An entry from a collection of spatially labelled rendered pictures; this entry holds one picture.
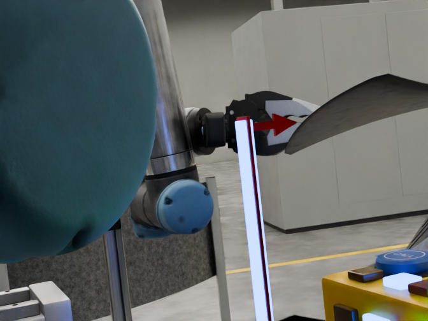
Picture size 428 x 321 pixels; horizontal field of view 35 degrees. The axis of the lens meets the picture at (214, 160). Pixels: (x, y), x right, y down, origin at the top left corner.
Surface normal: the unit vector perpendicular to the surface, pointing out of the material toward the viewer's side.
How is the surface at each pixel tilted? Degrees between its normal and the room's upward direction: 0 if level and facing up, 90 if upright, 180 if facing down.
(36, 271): 90
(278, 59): 90
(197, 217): 89
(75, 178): 96
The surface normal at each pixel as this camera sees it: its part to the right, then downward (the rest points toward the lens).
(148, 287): 0.73, -0.04
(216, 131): 0.05, 0.00
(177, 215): 0.37, 0.00
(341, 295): -0.91, 0.12
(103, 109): 0.88, 0.03
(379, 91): 0.10, 0.97
